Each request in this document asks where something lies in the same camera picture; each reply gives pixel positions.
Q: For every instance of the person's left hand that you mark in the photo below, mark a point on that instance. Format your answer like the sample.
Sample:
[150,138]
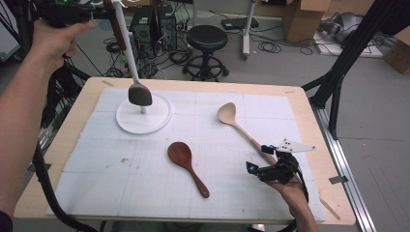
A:
[54,42]

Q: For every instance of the grey bag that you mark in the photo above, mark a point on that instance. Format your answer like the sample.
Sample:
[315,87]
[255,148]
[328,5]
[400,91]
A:
[343,27]

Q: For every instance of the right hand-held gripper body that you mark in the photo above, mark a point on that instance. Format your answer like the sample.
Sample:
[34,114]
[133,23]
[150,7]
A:
[280,170]

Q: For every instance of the aluminium rail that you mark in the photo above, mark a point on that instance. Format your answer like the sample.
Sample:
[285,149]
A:
[345,167]

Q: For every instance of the white rack stand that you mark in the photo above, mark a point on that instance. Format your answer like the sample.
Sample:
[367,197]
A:
[141,121]

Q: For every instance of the light wooden spoon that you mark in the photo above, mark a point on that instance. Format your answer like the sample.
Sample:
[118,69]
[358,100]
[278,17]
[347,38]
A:
[227,113]

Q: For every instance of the black round stool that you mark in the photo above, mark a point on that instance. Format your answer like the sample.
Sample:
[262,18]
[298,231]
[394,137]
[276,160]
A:
[207,38]

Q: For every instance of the dark brown wooden spoon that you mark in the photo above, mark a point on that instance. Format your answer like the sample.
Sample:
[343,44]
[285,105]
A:
[179,153]

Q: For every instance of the white grid mat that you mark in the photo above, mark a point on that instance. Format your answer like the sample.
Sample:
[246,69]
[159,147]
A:
[225,193]

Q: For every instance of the black computer tower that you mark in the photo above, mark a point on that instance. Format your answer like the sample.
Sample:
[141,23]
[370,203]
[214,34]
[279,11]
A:
[167,27]
[143,29]

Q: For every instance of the black metal frame stand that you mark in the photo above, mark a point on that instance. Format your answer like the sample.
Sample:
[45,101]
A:
[351,48]
[64,83]

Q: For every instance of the closed cardboard box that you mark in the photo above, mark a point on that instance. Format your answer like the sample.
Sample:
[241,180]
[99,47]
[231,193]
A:
[399,53]

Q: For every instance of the black flat device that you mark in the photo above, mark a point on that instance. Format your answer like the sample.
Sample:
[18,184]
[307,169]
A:
[239,23]

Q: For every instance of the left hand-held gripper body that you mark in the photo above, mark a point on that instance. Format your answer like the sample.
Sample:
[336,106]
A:
[61,14]

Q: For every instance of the open cardboard box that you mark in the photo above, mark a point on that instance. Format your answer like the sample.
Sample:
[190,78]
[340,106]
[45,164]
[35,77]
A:
[303,22]

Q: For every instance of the thin wooden stick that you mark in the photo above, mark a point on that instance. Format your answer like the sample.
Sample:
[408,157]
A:
[330,209]

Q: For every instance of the person's right hand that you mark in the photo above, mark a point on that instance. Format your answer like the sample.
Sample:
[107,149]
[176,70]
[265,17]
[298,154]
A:
[288,191]

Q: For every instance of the white stand leg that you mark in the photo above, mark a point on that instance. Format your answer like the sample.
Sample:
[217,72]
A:
[246,38]

